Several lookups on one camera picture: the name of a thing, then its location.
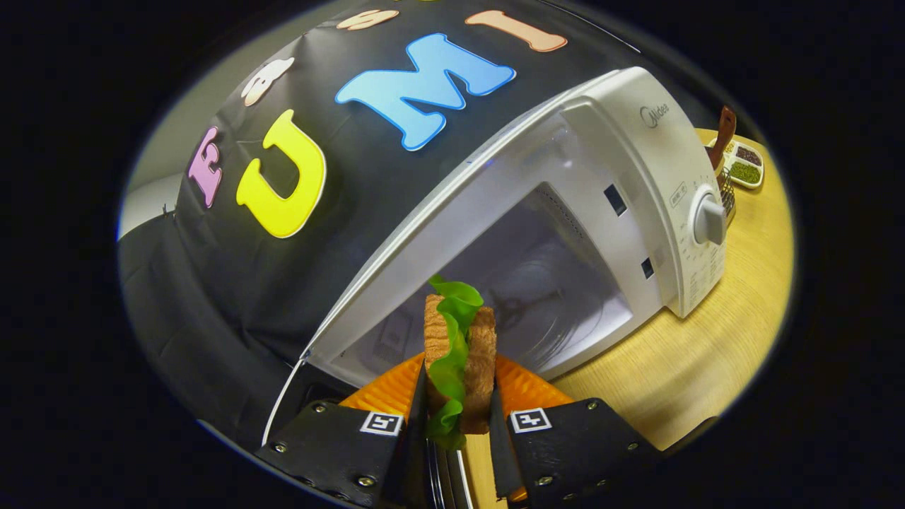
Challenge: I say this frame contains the white microwave oven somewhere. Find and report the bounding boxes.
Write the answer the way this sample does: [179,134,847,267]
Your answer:
[262,66,729,447]

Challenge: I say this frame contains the lettuce bread sandwich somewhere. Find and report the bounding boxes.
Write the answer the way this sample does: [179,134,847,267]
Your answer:
[423,274,498,453]

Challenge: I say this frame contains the white divided bean dish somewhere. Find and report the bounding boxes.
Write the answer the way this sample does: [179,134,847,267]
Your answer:
[721,138,766,190]

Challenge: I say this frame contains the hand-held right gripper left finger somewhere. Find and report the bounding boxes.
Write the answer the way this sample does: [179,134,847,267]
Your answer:
[256,353,428,509]

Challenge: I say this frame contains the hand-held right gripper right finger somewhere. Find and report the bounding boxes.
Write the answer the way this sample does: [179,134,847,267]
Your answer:
[488,353,665,506]

